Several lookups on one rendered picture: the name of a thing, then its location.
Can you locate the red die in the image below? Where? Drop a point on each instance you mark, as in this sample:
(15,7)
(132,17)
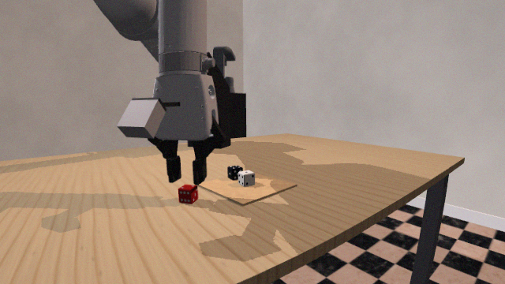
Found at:
(188,194)

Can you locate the tan flat mat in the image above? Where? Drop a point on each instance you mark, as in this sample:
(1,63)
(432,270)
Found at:
(264,187)

